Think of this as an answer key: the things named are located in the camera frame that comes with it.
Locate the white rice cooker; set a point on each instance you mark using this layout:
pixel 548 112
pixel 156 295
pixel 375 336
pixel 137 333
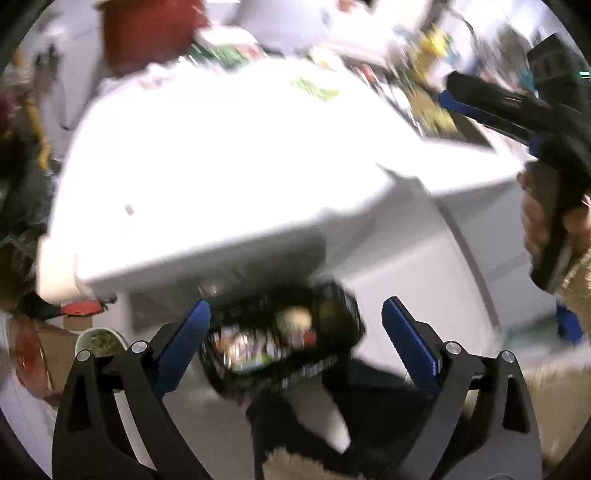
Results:
pixel 281 23

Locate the brown cardboard box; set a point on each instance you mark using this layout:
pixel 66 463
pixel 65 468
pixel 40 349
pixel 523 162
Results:
pixel 44 364

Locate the heap of discarded packaging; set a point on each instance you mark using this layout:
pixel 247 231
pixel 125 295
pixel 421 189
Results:
pixel 263 341

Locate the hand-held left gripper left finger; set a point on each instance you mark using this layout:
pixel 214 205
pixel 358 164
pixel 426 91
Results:
pixel 184 341

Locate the red-brown clay cooking pot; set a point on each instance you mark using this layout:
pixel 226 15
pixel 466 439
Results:
pixel 147 32

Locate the black plastic garbage bag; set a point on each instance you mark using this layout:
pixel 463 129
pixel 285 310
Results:
pixel 332 314

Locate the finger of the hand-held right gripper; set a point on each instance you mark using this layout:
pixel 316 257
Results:
pixel 480 117
pixel 489 92

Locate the green foil wrapper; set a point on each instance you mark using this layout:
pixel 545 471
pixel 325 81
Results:
pixel 226 56

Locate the metal tray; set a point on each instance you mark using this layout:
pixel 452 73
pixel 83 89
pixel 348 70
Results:
pixel 443 124

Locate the person's right hand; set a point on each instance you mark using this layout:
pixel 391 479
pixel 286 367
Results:
pixel 533 217

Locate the cream fluffy coat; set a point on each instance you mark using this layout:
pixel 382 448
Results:
pixel 554 406

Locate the green striped packet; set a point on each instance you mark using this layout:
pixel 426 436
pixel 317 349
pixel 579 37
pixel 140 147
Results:
pixel 316 88

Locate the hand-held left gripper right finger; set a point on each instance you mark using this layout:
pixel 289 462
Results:
pixel 411 350

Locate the yellow pipe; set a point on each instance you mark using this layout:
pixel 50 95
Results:
pixel 39 120

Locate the pile of green-yellow wrappers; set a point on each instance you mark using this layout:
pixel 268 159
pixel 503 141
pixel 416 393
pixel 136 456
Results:
pixel 431 108

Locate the person's right forearm cream sleeve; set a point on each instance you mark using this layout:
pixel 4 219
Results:
pixel 577 286

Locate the small white box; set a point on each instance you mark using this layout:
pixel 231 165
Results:
pixel 221 38

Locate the white cup with greens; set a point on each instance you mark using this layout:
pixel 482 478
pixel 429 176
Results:
pixel 101 344

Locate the cream table corner guard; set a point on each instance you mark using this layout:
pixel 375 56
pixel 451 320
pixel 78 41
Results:
pixel 57 272

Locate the yellow squeeze bottle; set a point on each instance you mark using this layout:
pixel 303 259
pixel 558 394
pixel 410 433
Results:
pixel 431 48

